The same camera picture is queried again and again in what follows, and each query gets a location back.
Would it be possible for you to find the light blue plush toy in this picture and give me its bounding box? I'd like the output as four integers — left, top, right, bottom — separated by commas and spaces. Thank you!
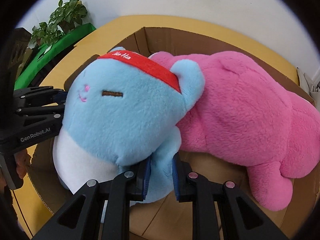
53, 47, 205, 203

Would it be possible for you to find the operator left hand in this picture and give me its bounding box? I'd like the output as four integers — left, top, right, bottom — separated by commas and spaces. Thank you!
0, 149, 31, 194

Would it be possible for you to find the brown cardboard box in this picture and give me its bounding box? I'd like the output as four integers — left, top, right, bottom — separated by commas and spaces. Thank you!
28, 27, 319, 239

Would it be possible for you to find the green tablecloth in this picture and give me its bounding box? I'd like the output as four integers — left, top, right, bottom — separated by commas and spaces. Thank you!
14, 23, 96, 89

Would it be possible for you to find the potted plant left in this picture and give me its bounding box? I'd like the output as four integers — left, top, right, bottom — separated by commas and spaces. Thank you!
30, 22, 63, 46

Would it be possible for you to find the potted plant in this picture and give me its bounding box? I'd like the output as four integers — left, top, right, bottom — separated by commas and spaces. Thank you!
49, 0, 88, 34
30, 22, 63, 46

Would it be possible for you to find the large pink plush toy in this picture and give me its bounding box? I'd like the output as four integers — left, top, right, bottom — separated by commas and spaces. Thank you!
151, 51, 319, 211

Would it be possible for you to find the potted plant right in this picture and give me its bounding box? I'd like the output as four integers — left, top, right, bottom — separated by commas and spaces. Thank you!
49, 0, 88, 34

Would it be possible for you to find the grey cloth bag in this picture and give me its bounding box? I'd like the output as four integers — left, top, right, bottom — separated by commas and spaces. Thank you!
297, 68, 319, 103

